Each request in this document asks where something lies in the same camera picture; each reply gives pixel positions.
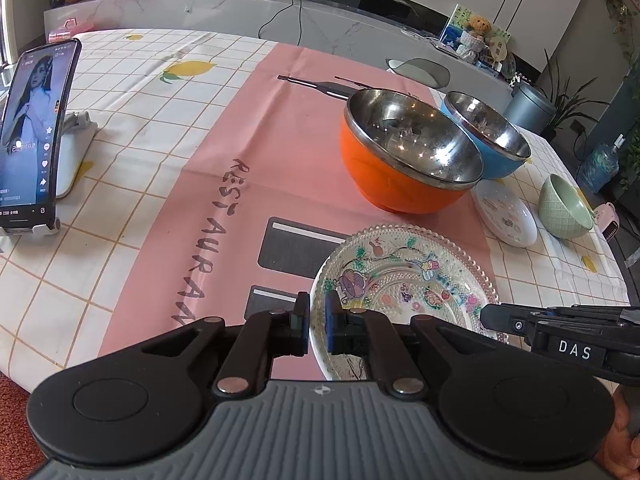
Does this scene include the small white printed plate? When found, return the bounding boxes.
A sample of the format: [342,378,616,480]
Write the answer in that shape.
[472,179,539,247]

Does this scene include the black smartphone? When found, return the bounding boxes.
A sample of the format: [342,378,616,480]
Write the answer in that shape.
[0,37,82,231]

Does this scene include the white phone stand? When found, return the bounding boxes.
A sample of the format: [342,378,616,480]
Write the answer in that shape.
[0,110,98,238]

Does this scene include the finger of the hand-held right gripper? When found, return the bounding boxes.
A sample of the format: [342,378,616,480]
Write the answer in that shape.
[479,302,640,345]

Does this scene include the large water bottle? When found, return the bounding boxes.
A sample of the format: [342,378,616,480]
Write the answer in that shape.
[577,135,626,193]

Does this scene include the checked lemon tablecloth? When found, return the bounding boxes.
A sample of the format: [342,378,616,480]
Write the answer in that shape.
[0,27,631,396]

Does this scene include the marble media cabinet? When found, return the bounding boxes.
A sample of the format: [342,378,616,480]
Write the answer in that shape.
[42,0,516,96]

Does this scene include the hanging vine plant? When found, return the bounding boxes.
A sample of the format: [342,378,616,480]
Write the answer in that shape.
[600,0,636,66]

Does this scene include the spiky potted plant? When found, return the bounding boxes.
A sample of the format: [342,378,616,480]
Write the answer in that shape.
[537,50,611,141]

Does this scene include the orange steel-lined bowl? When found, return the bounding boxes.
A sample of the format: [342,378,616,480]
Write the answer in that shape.
[339,87,485,215]

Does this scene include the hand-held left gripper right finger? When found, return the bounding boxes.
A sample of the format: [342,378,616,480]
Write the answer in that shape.
[324,291,494,404]

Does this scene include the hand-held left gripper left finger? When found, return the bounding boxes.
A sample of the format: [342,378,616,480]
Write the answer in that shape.
[135,291,311,402]

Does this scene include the pink small heater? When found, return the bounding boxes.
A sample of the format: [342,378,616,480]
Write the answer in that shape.
[592,202,621,243]

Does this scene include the grey trash can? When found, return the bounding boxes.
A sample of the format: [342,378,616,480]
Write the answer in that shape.
[502,82,557,133]

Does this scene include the blue steel-lined bowl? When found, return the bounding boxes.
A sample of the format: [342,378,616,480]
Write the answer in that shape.
[440,91,532,181]

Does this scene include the person's right hand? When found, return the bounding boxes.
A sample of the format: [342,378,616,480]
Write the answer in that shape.
[595,387,640,476]

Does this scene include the printed clear glass plate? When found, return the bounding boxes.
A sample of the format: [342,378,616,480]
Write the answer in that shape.
[309,224,501,383]

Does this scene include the black cable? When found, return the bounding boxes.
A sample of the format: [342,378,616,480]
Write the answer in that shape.
[257,0,306,51]

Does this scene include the pink plastic case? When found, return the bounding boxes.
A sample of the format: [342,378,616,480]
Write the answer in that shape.
[47,17,96,43]

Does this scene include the brown teddy bear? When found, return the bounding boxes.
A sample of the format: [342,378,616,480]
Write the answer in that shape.
[457,14,493,63]

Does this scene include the green ceramic bowl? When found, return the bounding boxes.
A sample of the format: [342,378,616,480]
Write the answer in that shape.
[538,174,595,239]

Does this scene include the pink printed placemat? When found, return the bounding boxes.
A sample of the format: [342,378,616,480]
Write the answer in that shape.
[97,42,501,381]

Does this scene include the round paper fan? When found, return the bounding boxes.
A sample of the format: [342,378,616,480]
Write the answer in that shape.
[487,35,512,62]

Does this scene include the leafy green plant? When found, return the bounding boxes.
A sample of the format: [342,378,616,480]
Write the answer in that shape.
[620,125,640,191]

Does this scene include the round grey stool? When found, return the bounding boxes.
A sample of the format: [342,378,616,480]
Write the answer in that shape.
[385,57,451,88]

